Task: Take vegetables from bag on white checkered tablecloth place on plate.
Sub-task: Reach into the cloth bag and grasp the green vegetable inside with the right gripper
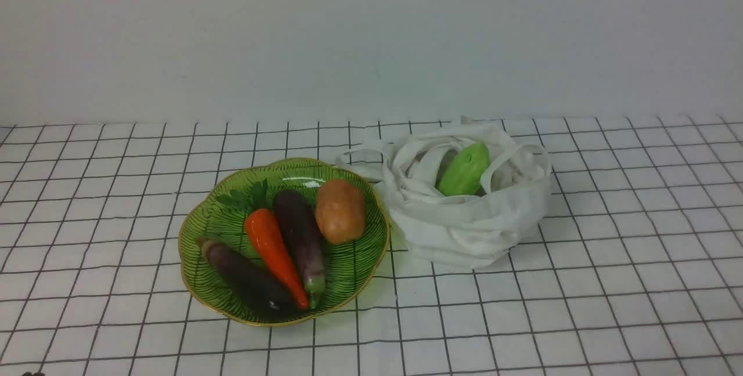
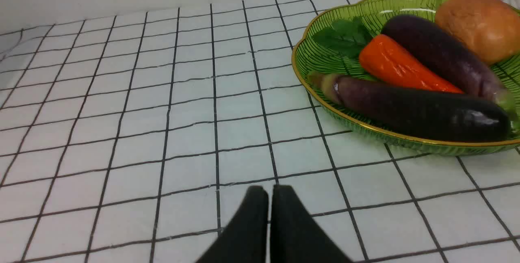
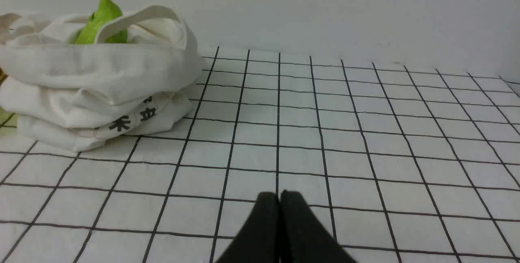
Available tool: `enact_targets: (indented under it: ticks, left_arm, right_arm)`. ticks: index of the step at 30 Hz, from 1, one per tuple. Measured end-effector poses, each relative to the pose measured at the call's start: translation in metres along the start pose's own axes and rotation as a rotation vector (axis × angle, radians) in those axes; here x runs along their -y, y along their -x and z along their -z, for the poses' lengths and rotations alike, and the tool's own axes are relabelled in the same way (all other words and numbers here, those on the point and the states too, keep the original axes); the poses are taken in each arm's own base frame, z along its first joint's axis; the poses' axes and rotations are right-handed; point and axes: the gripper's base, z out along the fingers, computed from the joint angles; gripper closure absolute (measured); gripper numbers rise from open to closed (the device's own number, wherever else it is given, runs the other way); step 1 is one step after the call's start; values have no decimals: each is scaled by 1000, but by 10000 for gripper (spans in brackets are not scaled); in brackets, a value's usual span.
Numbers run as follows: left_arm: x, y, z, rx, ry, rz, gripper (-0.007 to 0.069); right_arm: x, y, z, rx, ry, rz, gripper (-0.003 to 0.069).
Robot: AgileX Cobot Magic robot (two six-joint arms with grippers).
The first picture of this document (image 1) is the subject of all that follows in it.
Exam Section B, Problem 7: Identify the light green cucumber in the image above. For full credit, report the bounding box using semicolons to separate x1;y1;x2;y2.
436;142;490;197

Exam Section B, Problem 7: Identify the dark purple eggplant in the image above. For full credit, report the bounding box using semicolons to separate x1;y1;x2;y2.
273;189;326;305
197;237;297;317

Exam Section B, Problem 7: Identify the white cloth bag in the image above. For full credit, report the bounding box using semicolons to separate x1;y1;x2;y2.
334;118;552;269

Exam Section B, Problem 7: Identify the dark purple eggplant left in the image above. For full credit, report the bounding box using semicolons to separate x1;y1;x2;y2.
197;237;297;317

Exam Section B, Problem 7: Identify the brown potato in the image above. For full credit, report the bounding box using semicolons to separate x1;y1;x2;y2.
314;179;366;245

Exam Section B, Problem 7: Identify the orange carrot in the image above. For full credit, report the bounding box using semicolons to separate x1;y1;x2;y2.
229;180;310;312

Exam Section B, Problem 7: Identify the green glass leaf plate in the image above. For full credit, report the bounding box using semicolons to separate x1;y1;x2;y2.
178;158;390;327

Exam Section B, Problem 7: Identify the dark purple eggplant right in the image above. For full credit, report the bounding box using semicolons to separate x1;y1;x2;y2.
273;189;326;305

